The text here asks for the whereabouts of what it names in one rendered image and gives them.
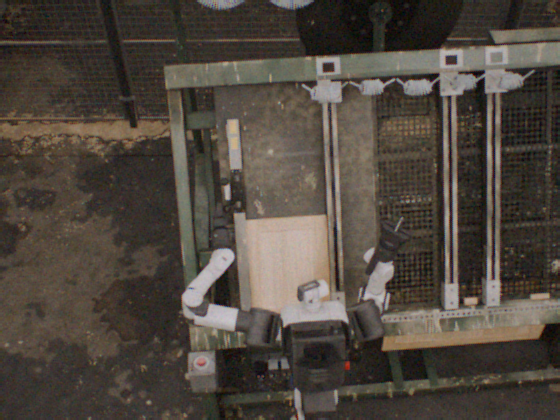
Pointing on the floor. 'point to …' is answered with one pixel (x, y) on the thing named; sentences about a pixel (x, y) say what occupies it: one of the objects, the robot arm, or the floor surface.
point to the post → (210, 406)
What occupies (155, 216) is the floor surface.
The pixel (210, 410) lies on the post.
